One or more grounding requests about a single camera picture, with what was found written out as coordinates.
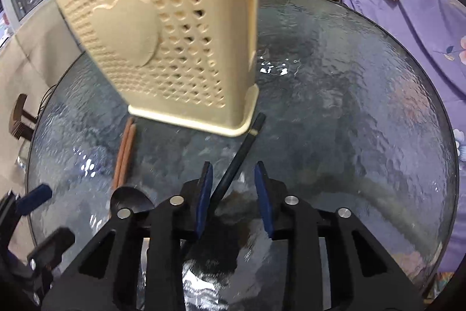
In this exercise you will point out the round glass table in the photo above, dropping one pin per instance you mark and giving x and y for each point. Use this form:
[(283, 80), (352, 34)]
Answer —
[(352, 122)]

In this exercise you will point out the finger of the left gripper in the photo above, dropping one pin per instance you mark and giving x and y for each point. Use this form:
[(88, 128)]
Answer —
[(48, 254), (31, 201)]

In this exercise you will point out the purple floral cloth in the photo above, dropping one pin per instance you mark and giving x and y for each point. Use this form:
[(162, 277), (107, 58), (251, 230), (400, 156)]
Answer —
[(433, 31)]

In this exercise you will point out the wooden chair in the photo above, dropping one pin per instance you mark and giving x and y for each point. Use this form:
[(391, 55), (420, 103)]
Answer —
[(20, 120)]

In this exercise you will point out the steel spoon with brown handle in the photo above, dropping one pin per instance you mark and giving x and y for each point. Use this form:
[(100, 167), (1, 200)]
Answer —
[(131, 198)]

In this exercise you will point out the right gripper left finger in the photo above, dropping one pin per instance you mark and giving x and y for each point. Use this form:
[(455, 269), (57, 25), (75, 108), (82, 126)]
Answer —
[(104, 275)]

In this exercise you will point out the cream plastic utensil holder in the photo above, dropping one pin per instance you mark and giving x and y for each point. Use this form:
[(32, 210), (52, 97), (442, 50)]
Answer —
[(188, 63)]

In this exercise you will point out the brown wooden chopstick pair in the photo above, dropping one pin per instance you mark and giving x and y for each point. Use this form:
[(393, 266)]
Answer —
[(125, 160), (129, 122)]

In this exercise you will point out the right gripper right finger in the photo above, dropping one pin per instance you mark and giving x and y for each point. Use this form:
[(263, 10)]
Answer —
[(362, 274)]

